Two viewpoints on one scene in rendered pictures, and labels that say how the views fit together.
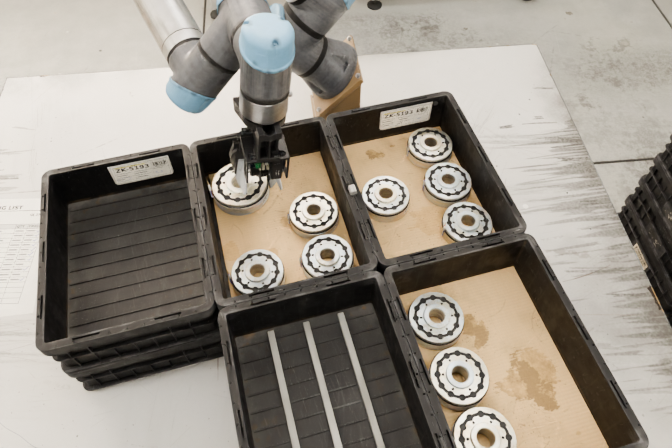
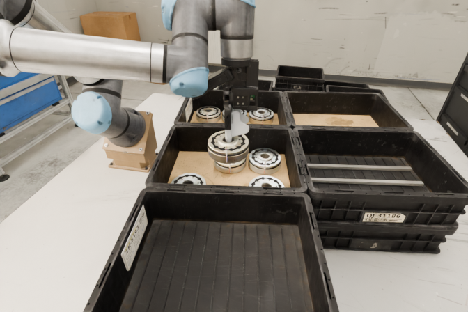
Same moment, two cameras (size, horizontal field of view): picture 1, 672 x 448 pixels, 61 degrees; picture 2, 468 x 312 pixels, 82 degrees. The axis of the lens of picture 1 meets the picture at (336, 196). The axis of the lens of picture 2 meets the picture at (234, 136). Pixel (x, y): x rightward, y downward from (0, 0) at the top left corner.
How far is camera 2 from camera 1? 94 cm
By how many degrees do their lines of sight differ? 53
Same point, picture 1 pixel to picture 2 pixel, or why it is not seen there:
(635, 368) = not seen: hidden behind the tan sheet
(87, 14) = not seen: outside the picture
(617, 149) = not seen: hidden behind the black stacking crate
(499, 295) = (299, 120)
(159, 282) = (248, 258)
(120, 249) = (200, 287)
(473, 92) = (165, 113)
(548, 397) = (347, 121)
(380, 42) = (35, 186)
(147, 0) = (97, 44)
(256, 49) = not seen: outside the picture
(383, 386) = (343, 161)
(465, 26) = (69, 149)
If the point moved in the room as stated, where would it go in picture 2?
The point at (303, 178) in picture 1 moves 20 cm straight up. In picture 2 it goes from (196, 161) to (191, 107)
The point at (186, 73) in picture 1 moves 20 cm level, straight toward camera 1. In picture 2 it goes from (194, 56) to (298, 56)
